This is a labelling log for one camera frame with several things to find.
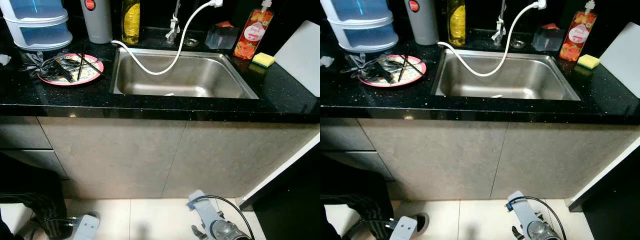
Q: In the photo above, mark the grey tumbler with red logo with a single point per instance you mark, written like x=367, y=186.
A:
x=422, y=25
x=97, y=25

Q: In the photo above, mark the yellow oil bottle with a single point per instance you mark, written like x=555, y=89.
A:
x=456, y=22
x=131, y=22

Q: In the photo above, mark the light grey right wrist camera mount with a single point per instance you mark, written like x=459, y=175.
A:
x=522, y=212
x=205, y=212

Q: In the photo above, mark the white blue stacked container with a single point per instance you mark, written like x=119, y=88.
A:
x=365, y=37
x=40, y=35

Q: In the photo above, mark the round metal strainer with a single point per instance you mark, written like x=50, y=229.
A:
x=191, y=42
x=518, y=44

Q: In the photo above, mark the black panel with white edge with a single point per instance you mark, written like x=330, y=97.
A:
x=290, y=210
x=615, y=215

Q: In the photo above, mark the metal faucet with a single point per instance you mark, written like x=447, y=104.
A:
x=499, y=30
x=172, y=27

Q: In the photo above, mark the clear plastic container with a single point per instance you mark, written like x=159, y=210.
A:
x=547, y=39
x=222, y=37

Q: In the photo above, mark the stainless steel sink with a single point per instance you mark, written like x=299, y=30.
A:
x=525, y=82
x=200, y=80

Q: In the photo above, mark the pink rimmed floral plate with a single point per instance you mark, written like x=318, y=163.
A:
x=412, y=77
x=87, y=75

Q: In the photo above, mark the yellow green sponge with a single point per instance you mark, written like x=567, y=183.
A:
x=588, y=61
x=263, y=59

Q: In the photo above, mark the person in dark clothes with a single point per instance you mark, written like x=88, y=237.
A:
x=360, y=200
x=40, y=210

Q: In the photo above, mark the white board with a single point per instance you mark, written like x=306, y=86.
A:
x=302, y=60
x=622, y=60

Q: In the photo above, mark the grey cabinet door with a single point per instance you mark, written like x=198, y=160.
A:
x=560, y=157
x=115, y=160
x=235, y=155
x=435, y=160

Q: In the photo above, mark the red peach soap pouch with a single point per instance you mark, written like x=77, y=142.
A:
x=577, y=37
x=252, y=35

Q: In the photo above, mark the white crumpled paper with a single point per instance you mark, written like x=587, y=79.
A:
x=4, y=60
x=326, y=61

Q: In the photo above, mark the black spatula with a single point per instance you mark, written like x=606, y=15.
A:
x=65, y=72
x=385, y=75

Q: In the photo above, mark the grey cabinet drawer front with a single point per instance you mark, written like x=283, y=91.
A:
x=22, y=132
x=35, y=157
x=345, y=134
x=365, y=159

